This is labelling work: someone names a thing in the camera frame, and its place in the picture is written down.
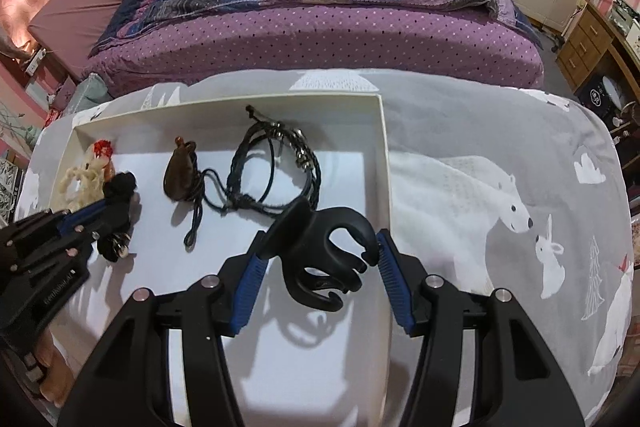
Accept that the person's left hand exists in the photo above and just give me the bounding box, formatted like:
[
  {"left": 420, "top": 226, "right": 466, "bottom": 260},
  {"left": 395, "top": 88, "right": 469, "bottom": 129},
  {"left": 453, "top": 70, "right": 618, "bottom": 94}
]
[{"left": 37, "top": 339, "right": 73, "bottom": 408}]

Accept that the black braided bracelet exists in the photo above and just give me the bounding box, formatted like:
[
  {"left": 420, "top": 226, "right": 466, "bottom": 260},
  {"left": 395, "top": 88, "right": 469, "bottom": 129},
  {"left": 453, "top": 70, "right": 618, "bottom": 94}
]
[{"left": 225, "top": 104, "right": 323, "bottom": 212}]

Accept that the wooden desk with drawers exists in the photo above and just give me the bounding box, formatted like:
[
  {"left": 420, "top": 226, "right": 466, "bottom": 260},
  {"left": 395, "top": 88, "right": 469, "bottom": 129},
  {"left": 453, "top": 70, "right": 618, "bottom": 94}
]
[{"left": 555, "top": 0, "right": 640, "bottom": 118}]

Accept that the black box with white disc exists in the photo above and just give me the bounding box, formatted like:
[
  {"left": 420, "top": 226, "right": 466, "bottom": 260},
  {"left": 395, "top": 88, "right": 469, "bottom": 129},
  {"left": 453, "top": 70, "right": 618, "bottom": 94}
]
[{"left": 575, "top": 77, "right": 626, "bottom": 118}]

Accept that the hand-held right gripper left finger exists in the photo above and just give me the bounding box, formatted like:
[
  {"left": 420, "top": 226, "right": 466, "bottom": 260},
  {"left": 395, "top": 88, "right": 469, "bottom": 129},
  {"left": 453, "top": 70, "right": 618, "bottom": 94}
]
[{"left": 75, "top": 231, "right": 268, "bottom": 427}]

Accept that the cream scrunchie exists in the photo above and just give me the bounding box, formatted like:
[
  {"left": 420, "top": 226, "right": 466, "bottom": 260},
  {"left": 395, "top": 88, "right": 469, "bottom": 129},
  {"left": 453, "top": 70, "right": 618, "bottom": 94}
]
[{"left": 55, "top": 157, "right": 113, "bottom": 212}]

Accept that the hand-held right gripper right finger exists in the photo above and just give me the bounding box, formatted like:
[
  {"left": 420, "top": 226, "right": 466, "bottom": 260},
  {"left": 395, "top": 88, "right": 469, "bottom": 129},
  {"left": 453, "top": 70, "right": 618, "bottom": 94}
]
[{"left": 375, "top": 229, "right": 586, "bottom": 427}]

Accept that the brown pendant with black cord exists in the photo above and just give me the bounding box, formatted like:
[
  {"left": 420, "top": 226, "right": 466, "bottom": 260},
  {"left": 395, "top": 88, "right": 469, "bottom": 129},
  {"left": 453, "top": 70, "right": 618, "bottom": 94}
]
[{"left": 164, "top": 136, "right": 231, "bottom": 252}]

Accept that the red orange pendant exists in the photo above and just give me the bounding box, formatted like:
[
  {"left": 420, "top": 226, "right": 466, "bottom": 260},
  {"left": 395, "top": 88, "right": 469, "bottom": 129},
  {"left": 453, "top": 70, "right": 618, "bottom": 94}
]
[{"left": 92, "top": 138, "right": 116, "bottom": 182}]

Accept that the black scrunchie with bells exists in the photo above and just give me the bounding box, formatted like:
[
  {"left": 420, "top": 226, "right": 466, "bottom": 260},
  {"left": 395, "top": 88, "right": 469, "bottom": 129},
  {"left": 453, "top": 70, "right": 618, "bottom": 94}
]
[{"left": 97, "top": 172, "right": 138, "bottom": 263}]

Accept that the white shallow box tray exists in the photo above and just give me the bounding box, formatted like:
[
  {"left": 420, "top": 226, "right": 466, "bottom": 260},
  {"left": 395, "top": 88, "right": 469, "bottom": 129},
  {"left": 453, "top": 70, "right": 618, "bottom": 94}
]
[{"left": 47, "top": 93, "right": 393, "bottom": 427}]

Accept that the grey printed blanket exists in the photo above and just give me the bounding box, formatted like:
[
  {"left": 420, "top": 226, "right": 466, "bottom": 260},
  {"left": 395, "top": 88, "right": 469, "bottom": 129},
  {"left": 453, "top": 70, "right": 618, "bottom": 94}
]
[{"left": 30, "top": 69, "right": 636, "bottom": 427}]

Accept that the black hair claw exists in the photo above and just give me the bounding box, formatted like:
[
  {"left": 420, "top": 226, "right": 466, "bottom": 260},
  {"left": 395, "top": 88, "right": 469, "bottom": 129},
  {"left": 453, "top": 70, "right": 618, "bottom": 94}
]
[{"left": 262, "top": 197, "right": 378, "bottom": 313}]

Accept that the striped purple blue quilt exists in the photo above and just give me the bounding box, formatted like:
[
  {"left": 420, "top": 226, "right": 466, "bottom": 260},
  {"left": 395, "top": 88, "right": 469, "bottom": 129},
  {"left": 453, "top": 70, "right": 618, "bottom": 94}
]
[{"left": 85, "top": 0, "right": 546, "bottom": 100}]

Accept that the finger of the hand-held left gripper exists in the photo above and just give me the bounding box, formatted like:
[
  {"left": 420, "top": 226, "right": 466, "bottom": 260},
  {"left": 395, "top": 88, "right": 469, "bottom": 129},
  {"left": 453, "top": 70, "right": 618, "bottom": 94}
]
[
  {"left": 50, "top": 202, "right": 133, "bottom": 268},
  {"left": 10, "top": 199, "right": 108, "bottom": 240}
]

